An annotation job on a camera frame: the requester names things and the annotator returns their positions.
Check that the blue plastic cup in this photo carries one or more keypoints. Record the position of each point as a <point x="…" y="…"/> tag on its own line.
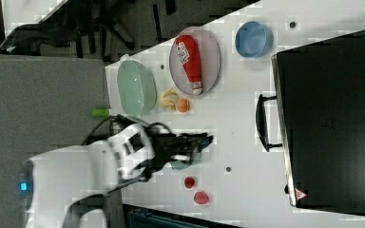
<point x="253" y="40"/>

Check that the red plush ketchup bottle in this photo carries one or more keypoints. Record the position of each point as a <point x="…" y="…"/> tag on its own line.
<point x="189" y="55"/>

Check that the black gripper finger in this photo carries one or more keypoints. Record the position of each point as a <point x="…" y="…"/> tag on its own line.
<point x="203" y="139"/>

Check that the green perforated colander basket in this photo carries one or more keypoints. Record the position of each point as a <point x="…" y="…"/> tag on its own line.
<point x="136" y="87"/>

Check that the yellow toy banana peel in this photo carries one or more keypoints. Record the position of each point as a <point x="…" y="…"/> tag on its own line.
<point x="169" y="99"/>

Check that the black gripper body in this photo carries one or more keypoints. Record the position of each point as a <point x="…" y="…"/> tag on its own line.
<point x="170" y="147"/>

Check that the green cylinder toy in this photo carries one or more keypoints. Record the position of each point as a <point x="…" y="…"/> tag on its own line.
<point x="100" y="112"/>

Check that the green metal mug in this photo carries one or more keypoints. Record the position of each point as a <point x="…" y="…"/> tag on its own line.
<point x="182" y="162"/>

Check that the red green toy strawberry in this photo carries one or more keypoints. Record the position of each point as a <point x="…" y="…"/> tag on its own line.
<point x="201" y="198"/>

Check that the grey oval plate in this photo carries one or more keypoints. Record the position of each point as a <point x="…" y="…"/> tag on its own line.
<point x="210" y="61"/>

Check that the black office chair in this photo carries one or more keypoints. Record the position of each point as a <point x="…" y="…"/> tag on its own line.
<point x="59" y="23"/>

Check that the black oven door handle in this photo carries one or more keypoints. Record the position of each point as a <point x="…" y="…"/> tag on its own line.
<point x="261" y="123"/>

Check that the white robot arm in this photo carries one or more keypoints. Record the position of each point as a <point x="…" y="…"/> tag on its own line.
<point x="67" y="187"/>

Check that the orange toy fruit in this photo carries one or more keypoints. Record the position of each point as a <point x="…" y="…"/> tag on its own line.
<point x="183" y="105"/>

